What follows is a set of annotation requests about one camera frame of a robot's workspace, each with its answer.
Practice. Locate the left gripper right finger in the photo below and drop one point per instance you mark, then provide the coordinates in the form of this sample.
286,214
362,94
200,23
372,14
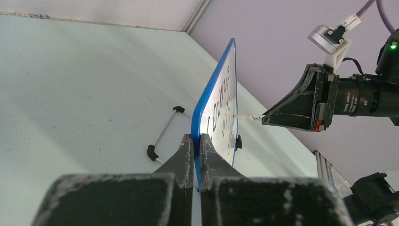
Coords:
229,198

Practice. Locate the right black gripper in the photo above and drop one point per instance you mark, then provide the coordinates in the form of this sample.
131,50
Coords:
359,95

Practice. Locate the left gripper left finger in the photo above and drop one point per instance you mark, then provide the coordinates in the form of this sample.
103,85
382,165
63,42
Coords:
161,198

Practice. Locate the black whiteboard marker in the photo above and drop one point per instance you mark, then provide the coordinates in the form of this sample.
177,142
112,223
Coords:
248,117

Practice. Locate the blue framed whiteboard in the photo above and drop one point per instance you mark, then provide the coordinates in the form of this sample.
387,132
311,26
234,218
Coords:
215,110

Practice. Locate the right black whiteboard foot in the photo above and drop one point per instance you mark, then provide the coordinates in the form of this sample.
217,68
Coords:
239,143

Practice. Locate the white wire whiteboard stand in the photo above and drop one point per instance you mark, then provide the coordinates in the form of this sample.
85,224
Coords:
152,148

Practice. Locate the aluminium frame rail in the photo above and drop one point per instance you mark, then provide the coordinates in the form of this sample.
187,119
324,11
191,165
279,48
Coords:
326,171

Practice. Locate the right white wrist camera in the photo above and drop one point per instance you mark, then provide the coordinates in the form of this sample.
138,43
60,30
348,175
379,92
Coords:
333,42

